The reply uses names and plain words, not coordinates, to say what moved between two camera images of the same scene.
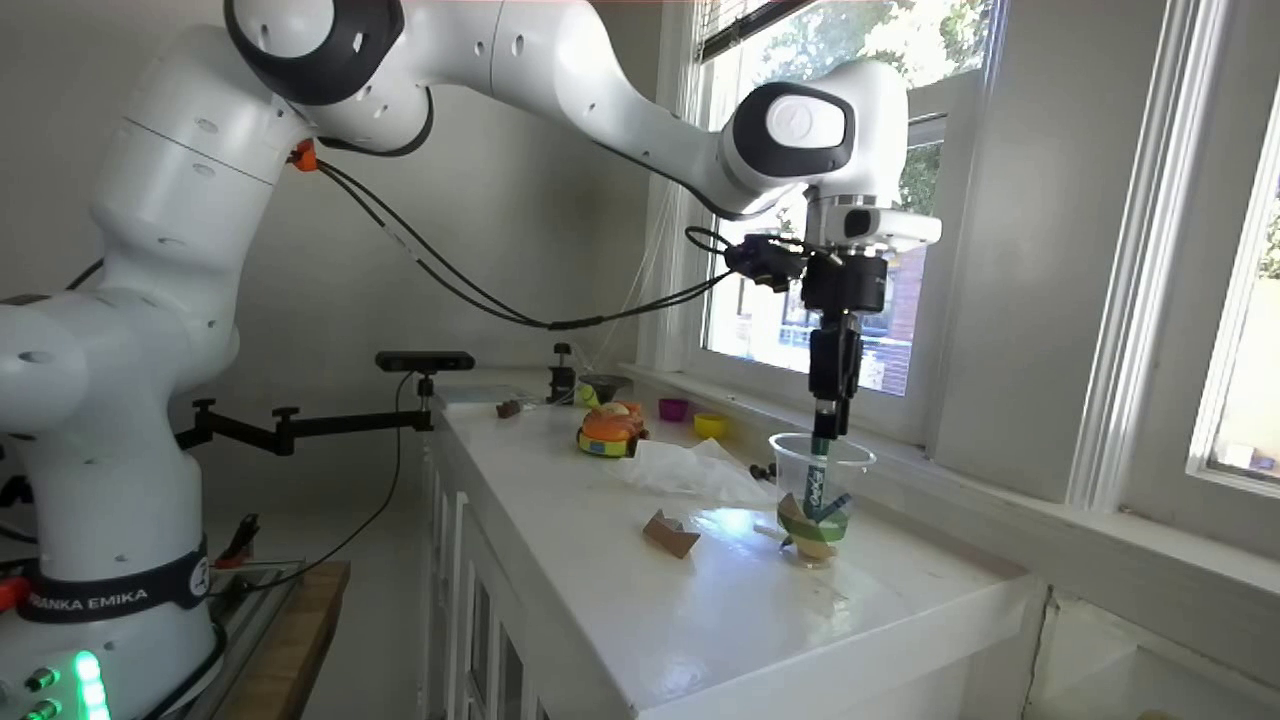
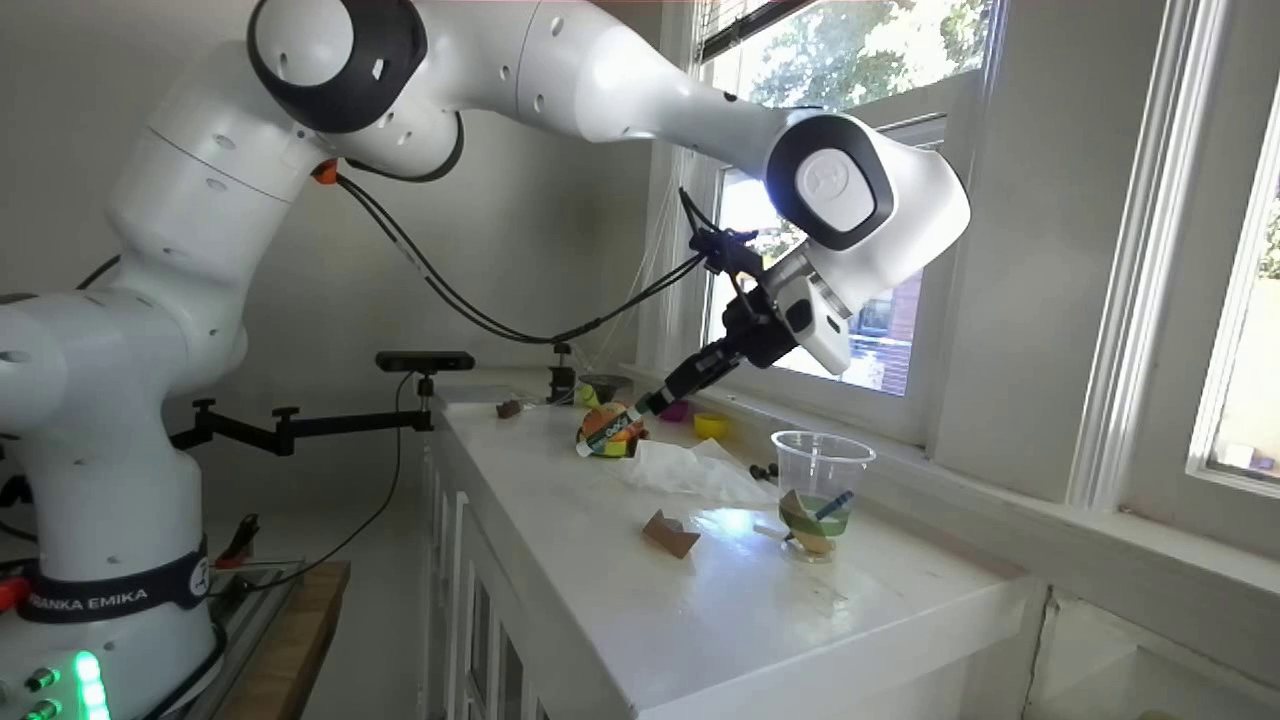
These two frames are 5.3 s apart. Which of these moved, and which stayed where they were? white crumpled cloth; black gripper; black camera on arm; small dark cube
Moved: black gripper
Stayed: white crumpled cloth; small dark cube; black camera on arm
